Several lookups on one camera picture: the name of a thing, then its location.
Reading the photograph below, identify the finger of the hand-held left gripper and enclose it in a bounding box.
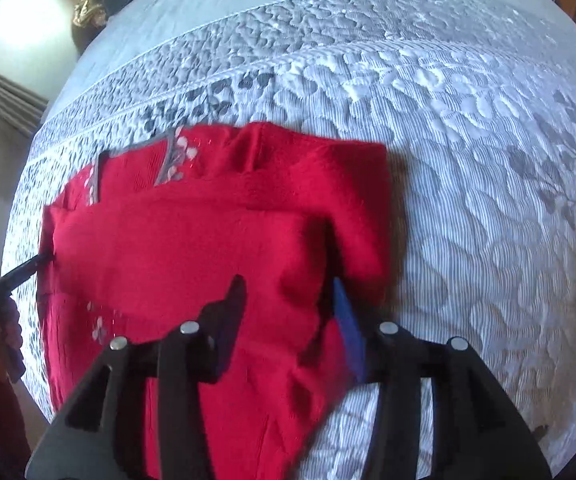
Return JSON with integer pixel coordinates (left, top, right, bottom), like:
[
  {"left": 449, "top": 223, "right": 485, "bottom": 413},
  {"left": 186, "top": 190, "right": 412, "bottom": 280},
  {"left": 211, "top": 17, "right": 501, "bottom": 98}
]
[{"left": 0, "top": 253, "right": 54, "bottom": 292}]

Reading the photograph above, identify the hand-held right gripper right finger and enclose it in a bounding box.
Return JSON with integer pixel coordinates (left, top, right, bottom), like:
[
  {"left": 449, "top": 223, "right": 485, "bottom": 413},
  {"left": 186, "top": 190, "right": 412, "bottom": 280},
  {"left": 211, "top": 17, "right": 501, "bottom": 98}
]
[{"left": 331, "top": 277, "right": 554, "bottom": 480}]

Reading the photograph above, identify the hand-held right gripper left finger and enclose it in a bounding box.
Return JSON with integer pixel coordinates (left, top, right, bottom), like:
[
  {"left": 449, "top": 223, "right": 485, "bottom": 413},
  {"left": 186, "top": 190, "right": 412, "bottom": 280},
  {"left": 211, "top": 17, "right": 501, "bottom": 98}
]
[{"left": 24, "top": 274, "right": 248, "bottom": 480}]

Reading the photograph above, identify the red knit sweater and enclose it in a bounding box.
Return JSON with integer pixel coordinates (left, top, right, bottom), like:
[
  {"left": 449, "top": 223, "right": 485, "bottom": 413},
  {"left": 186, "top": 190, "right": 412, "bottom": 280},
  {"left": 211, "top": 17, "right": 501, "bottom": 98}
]
[{"left": 36, "top": 121, "right": 390, "bottom": 480}]

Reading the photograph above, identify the person's left hand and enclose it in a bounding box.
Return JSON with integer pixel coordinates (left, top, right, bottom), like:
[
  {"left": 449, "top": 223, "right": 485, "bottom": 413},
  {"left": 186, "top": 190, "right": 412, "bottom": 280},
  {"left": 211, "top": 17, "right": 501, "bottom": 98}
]
[{"left": 0, "top": 297, "right": 24, "bottom": 376}]

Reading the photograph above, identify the beige curtain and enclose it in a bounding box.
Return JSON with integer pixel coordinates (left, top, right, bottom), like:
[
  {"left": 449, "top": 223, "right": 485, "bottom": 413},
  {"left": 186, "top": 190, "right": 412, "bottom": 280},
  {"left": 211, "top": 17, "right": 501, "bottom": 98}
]
[{"left": 0, "top": 59, "right": 50, "bottom": 136}]

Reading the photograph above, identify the grey quilted bedspread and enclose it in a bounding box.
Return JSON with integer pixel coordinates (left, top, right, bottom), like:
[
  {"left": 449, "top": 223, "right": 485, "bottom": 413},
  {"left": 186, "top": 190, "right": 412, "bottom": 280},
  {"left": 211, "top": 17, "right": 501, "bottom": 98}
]
[{"left": 2, "top": 0, "right": 576, "bottom": 480}]

